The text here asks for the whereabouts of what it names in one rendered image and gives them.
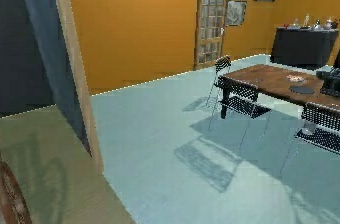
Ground brown wooden dining table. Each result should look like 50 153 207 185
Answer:
218 63 340 120

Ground black toaster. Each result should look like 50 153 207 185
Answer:
315 67 340 98

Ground wooden glass-pane room door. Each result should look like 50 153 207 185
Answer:
193 0 228 70

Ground grey framed wall picture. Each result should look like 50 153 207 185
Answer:
225 0 248 27

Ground dark grey round plate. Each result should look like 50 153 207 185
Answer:
289 85 316 96

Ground black mesh metal chair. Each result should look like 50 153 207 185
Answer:
205 55 232 108
207 77 273 151
279 101 340 206

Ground black cloth-covered side table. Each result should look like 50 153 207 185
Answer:
269 26 340 68

